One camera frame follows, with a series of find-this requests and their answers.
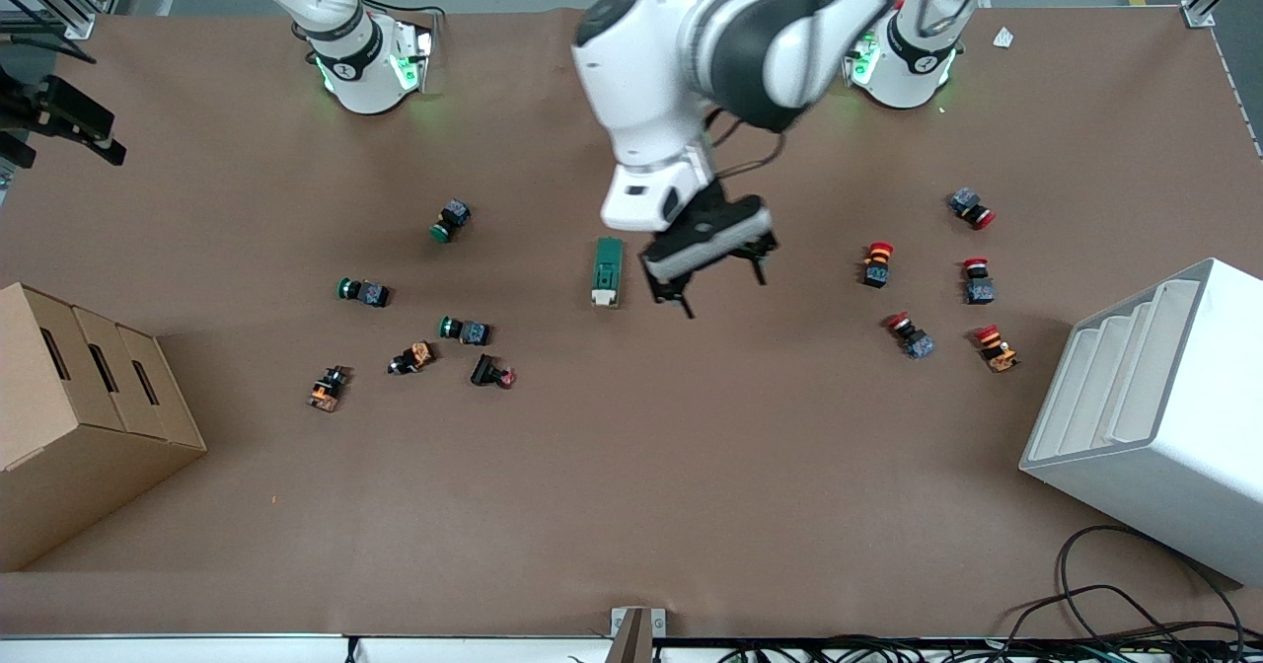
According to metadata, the red mushroom button black block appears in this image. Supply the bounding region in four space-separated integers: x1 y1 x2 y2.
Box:
860 241 896 290

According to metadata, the red mushroom button blue block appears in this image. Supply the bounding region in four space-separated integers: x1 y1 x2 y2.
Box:
884 312 936 361
948 186 997 231
962 257 997 306

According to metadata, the brown paper table cover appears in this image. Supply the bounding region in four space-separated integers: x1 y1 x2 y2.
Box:
0 4 1263 640

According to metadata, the black push button red tip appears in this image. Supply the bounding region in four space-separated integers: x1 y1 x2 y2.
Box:
469 352 517 391

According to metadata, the green push button blue block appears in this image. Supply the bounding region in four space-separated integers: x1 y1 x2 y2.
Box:
438 315 491 347
336 276 391 310
429 198 472 244

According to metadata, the red mushroom button orange block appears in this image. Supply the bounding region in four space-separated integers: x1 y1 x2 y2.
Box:
974 324 1020 375

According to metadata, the black push button orange block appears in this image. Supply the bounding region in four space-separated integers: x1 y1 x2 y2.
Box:
307 364 352 413
387 340 436 377

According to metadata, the brown cardboard box with slots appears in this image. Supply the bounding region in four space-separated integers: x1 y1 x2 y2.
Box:
0 282 208 573

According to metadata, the white stepped plastic rack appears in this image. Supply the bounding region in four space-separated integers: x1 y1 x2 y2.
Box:
1018 258 1263 588

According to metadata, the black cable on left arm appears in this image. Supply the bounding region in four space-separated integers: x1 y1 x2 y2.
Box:
704 101 792 188

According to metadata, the aluminium camera mount post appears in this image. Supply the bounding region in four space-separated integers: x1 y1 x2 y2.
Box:
606 606 668 663

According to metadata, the black cable bundle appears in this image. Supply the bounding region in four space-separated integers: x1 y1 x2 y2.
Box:
718 633 1263 663

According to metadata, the black looped cable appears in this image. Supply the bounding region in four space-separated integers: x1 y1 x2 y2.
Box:
1004 524 1248 660

